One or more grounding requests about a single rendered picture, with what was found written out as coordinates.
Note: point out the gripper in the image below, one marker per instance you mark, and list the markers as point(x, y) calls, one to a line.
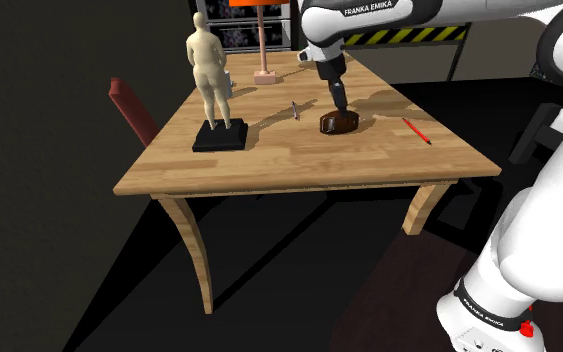
point(331, 68)

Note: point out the brown wrist watch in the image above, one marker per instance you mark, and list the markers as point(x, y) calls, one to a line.
point(342, 124)

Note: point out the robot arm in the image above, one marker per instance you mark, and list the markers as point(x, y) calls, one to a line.
point(544, 229)

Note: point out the grey pen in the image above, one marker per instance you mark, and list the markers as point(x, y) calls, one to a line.
point(295, 110)

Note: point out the wooden table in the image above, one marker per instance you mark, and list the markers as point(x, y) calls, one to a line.
point(286, 156)

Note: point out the red pencil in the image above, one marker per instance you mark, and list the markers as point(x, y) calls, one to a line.
point(416, 130)

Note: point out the orange lamp with pink stand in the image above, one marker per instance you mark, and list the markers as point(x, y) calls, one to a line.
point(263, 48)

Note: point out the yellow and black striped barrier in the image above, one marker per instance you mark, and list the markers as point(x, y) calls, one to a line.
point(408, 35)

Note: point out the white shelf unit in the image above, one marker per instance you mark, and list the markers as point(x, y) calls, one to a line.
point(242, 29)

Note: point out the beige human figure, black base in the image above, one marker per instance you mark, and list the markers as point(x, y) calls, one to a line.
point(208, 68)

